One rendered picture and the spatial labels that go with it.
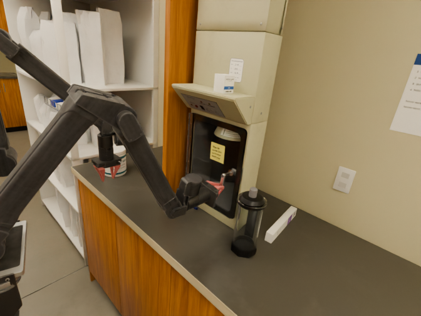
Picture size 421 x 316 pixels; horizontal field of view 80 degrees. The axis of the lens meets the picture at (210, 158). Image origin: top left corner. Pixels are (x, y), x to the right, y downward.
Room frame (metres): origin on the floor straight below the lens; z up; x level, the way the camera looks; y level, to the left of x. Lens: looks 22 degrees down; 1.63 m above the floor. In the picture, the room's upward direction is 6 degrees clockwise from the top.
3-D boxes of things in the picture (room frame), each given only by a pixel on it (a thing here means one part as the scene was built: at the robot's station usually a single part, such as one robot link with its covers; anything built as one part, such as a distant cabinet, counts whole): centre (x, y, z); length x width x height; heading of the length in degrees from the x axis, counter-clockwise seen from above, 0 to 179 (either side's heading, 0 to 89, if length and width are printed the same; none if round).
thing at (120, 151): (1.31, 0.55, 1.02); 0.13 x 0.13 x 0.15
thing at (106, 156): (0.95, 0.43, 1.21); 0.10 x 0.07 x 0.07; 139
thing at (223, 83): (0.91, -0.02, 1.54); 0.05 x 0.05 x 0.06; 45
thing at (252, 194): (0.78, -0.16, 1.18); 0.09 x 0.09 x 0.07
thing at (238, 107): (0.95, 0.02, 1.46); 0.32 x 0.12 x 0.10; 49
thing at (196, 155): (0.99, -0.01, 1.19); 0.30 x 0.01 x 0.40; 48
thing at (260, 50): (1.09, -0.10, 1.33); 0.32 x 0.25 x 0.77; 49
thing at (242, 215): (0.78, -0.16, 1.06); 0.11 x 0.11 x 0.21
